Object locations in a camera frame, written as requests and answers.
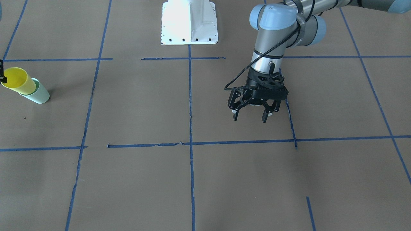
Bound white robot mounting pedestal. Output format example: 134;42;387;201
161;0;219;45

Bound green cup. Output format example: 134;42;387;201
19;78;50;104

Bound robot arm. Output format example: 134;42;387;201
224;0;411;122

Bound yellow cup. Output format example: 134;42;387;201
2;67;36;95

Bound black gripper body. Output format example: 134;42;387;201
228;70;289;114

